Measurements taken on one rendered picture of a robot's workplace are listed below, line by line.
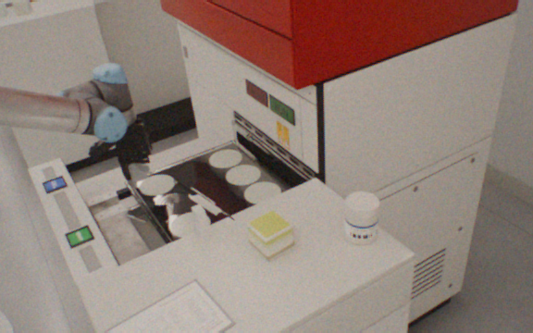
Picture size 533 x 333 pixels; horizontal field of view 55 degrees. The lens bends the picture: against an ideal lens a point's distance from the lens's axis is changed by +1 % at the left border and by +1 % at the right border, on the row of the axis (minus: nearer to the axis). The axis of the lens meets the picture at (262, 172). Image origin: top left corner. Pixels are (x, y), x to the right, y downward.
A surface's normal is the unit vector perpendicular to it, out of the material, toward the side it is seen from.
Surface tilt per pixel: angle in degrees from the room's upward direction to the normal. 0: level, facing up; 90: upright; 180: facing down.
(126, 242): 0
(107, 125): 91
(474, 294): 0
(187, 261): 0
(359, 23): 90
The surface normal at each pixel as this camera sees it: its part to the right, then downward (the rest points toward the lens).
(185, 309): -0.08, -0.81
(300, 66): 0.51, 0.46
